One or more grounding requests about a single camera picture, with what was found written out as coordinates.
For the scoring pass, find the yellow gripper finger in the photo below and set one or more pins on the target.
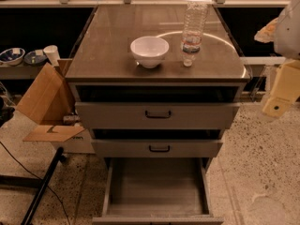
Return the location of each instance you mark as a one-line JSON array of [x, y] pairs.
[[285, 90]]

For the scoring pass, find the clear plastic water bottle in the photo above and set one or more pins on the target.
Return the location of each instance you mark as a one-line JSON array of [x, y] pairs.
[[192, 34]]

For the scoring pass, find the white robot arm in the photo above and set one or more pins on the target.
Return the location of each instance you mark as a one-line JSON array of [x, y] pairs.
[[287, 33]]

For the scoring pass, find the grey drawer cabinet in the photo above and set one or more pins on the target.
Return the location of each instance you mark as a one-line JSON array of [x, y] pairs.
[[105, 58]]

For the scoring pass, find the bottom drawer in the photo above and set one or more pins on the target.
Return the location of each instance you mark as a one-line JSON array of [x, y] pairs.
[[157, 191]]

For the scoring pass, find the drawer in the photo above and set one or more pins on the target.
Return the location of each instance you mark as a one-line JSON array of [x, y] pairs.
[[157, 191], [156, 143], [157, 107]]

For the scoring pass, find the middle drawer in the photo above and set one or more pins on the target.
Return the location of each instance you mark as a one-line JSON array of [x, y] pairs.
[[156, 143]]

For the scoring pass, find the top drawer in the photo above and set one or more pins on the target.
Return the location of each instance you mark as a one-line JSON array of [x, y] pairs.
[[157, 107]]

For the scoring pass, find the white bowl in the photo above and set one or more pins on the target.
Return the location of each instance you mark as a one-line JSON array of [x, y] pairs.
[[149, 51]]

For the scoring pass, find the black metal stand leg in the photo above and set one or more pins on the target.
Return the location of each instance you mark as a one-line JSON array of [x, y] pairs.
[[43, 183]]

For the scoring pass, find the brown cardboard box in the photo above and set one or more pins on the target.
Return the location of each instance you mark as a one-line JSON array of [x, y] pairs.
[[47, 101]]

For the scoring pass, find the white paper cup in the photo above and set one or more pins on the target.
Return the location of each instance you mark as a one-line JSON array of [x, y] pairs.
[[52, 53]]

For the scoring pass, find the blue patterned bowl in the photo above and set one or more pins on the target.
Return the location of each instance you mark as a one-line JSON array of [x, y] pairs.
[[12, 57]]

